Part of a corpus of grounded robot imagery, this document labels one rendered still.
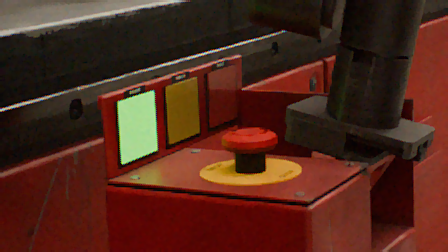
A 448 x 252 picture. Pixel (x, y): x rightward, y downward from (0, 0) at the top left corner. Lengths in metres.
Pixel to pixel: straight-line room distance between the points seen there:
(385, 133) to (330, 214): 0.10
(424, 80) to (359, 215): 0.94
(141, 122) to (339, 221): 0.16
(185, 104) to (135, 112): 0.07
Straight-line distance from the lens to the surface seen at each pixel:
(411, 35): 0.80
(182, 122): 0.84
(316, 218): 0.70
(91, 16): 0.95
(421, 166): 1.65
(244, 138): 0.75
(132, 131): 0.78
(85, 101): 0.95
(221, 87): 0.89
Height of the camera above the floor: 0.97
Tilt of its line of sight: 11 degrees down
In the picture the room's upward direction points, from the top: 2 degrees counter-clockwise
